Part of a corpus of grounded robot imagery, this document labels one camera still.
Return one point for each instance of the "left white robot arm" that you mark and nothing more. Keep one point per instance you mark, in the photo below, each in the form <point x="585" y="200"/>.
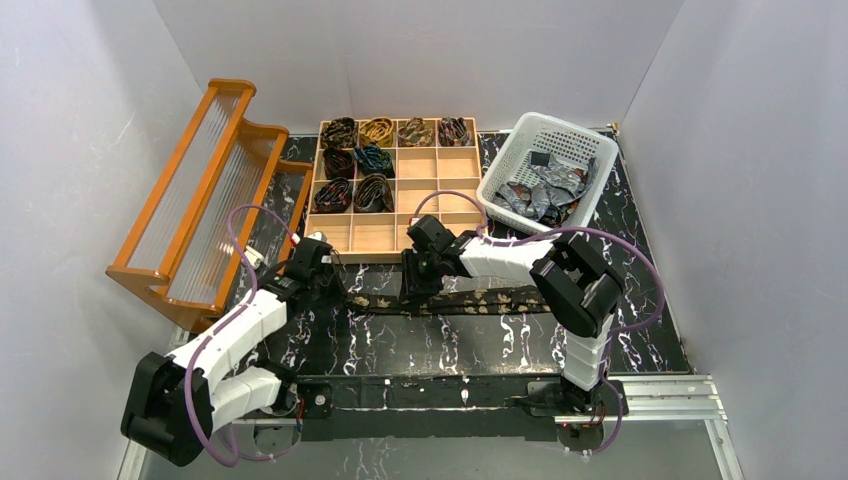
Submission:
<point x="178" y="401"/>

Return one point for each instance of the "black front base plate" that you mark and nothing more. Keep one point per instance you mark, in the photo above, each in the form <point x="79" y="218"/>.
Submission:
<point x="407" y="407"/>

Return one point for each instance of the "grey patterned ties pile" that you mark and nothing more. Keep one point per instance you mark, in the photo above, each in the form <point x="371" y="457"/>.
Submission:
<point x="555" y="196"/>

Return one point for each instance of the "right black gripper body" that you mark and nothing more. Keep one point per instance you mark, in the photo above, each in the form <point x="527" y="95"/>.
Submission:
<point x="414" y="277"/>

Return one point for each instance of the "aluminium frame rail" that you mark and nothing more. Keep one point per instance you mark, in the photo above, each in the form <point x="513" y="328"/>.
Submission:
<point x="675" y="427"/>

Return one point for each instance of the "rolled yellow tie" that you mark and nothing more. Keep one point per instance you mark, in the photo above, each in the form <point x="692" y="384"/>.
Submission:
<point x="379" y="131"/>

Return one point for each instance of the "rolled dark striped tie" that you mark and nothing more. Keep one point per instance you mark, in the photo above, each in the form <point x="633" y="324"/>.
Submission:
<point x="453" y="132"/>

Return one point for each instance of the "rolled dark red tie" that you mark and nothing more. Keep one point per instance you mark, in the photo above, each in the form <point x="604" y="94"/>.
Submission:
<point x="338" y="163"/>

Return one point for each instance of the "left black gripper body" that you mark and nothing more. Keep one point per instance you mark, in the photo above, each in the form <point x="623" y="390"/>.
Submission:
<point x="328" y="279"/>

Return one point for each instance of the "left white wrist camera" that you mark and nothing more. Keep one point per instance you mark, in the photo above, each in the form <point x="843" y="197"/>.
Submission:
<point x="318" y="247"/>

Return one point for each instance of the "black gold floral tie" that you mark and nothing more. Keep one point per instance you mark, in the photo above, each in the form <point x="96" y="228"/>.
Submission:
<point x="506" y="300"/>

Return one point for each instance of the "rolled navy red tie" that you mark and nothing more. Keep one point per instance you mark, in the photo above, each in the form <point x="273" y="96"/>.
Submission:
<point x="333" y="197"/>

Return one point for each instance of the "wooden grid organizer tray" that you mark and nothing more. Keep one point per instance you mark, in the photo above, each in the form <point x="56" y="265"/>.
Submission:
<point x="432" y="179"/>

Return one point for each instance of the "rolled olive patterned tie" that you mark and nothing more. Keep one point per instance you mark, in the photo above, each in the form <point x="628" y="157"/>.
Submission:
<point x="416" y="132"/>

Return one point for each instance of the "orange wooden rack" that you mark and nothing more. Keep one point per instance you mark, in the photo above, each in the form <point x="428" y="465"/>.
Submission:
<point x="177" y="257"/>

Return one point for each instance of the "rolled teal patterned tie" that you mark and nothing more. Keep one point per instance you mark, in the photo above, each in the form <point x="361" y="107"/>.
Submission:
<point x="372" y="159"/>

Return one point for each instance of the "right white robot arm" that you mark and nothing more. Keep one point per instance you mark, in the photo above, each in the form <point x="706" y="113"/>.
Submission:
<point x="574" y="283"/>

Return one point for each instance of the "white plastic basket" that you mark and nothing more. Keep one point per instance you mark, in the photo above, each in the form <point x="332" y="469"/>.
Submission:
<point x="547" y="134"/>

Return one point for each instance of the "small white connector plug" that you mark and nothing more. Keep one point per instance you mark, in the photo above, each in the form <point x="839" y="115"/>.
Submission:
<point x="255" y="258"/>

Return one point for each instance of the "rolled black grey tie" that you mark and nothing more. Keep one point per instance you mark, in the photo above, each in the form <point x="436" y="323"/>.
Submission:
<point x="373" y="194"/>

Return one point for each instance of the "rolled black gold tie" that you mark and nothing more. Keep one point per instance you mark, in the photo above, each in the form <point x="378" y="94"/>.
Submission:
<point x="341" y="133"/>

